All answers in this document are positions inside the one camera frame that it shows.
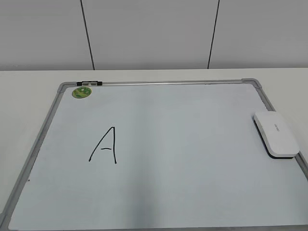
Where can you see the white whiteboard eraser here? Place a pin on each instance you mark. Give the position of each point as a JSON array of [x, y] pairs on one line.
[[278, 138]]

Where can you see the grey framed whiteboard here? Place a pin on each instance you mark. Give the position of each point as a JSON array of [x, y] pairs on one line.
[[157, 156]]

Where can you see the black silver board clip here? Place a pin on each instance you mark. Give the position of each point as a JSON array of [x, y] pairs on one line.
[[89, 83]]

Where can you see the green round magnet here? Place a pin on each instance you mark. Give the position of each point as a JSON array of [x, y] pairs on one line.
[[81, 92]]

